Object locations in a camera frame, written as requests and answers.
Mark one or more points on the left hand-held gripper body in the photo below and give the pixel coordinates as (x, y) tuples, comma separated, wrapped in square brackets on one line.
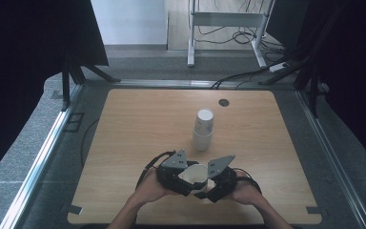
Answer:
[(171, 173)]

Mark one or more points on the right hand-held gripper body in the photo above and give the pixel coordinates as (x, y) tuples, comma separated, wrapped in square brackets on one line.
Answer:
[(224, 181)]

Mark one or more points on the white paper cup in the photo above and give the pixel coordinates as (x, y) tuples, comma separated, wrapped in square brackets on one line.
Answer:
[(201, 142), (204, 120), (193, 174)]

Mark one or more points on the person's left hand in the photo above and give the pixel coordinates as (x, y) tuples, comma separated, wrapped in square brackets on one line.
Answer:
[(154, 187)]

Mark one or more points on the person's right hand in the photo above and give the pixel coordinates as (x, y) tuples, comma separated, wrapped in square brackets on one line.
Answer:
[(244, 191)]

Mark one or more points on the round dark table grommet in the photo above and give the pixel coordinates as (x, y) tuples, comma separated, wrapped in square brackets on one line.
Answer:
[(223, 102)]

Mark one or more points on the black tape floor square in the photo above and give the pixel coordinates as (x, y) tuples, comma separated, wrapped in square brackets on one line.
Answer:
[(74, 122)]

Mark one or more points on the white power strip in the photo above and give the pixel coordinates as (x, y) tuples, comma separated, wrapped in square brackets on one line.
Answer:
[(278, 67)]

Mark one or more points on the black tripod stand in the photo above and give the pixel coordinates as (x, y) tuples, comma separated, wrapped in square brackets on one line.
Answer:
[(311, 76), (76, 74)]

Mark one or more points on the white metal stand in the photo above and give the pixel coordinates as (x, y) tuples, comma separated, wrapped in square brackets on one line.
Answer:
[(224, 19)]

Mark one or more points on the black curtain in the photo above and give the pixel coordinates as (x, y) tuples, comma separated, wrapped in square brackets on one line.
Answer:
[(355, 63), (28, 47)]

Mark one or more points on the aluminium floor rail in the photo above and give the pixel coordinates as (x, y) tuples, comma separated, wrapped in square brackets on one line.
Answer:
[(171, 83), (38, 162), (333, 159)]

